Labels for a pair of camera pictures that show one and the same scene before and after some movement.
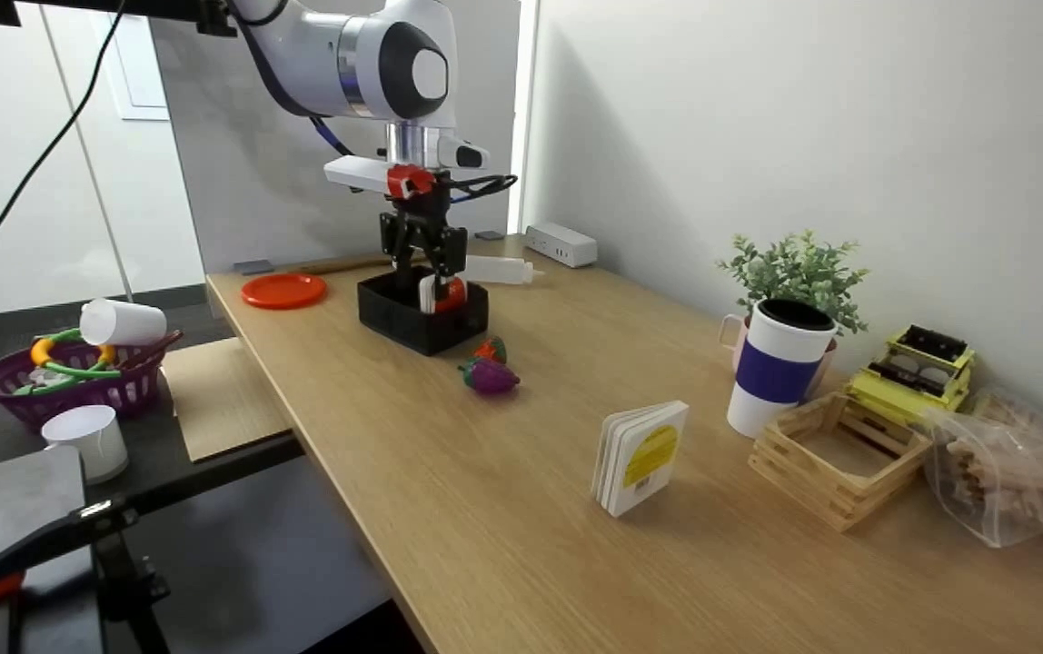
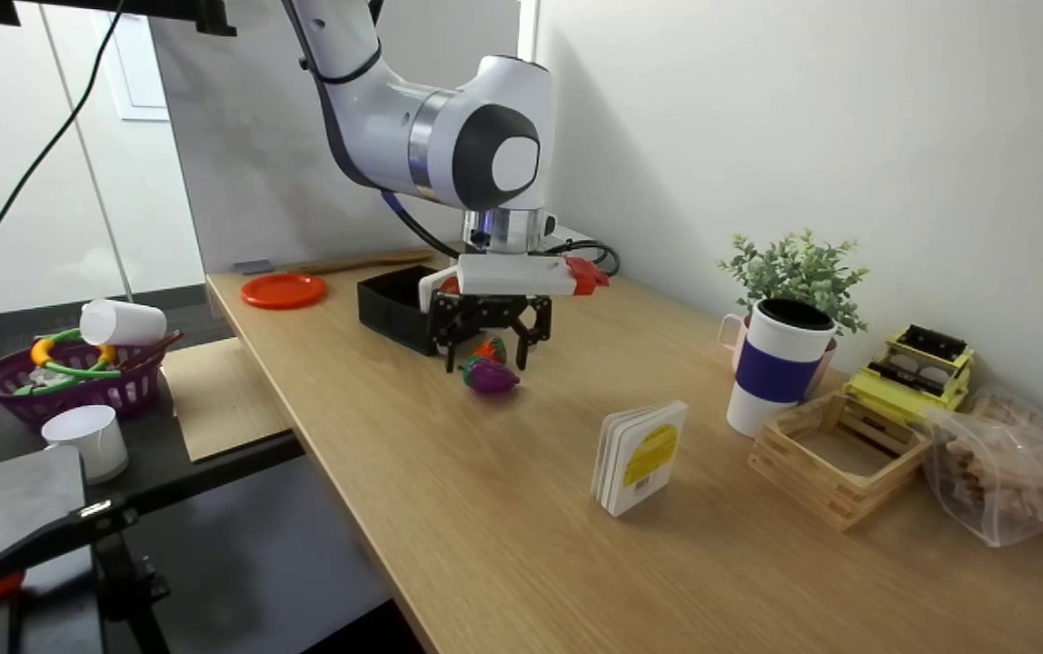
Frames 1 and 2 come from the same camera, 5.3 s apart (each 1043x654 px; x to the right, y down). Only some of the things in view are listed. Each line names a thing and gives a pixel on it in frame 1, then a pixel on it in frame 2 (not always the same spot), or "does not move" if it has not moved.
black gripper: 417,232 to 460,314
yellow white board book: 636,452 does not move
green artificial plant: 801,266 does not move
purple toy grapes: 484,374 does not move
